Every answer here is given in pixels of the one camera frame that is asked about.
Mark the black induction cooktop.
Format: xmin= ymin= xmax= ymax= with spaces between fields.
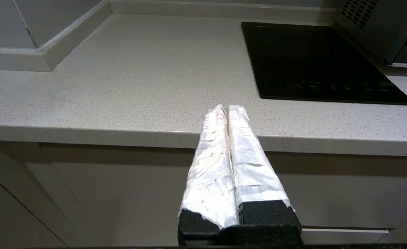
xmin=241 ymin=22 xmax=407 ymax=105

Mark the large beige cabinet drawer front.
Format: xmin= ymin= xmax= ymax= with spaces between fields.
xmin=39 ymin=142 xmax=407 ymax=247

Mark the small beige cabinet drawer front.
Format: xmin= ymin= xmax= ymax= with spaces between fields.
xmin=301 ymin=227 xmax=391 ymax=246

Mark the beige corner cabinet panel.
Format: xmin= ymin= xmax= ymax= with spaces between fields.
xmin=0 ymin=140 xmax=86 ymax=248

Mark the silver microwave oven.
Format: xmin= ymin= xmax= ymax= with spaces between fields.
xmin=334 ymin=0 xmax=407 ymax=65

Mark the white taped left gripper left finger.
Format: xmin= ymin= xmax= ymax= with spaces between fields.
xmin=177 ymin=104 xmax=239 ymax=247

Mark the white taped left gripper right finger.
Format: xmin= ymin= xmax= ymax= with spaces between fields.
xmin=226 ymin=104 xmax=302 ymax=247

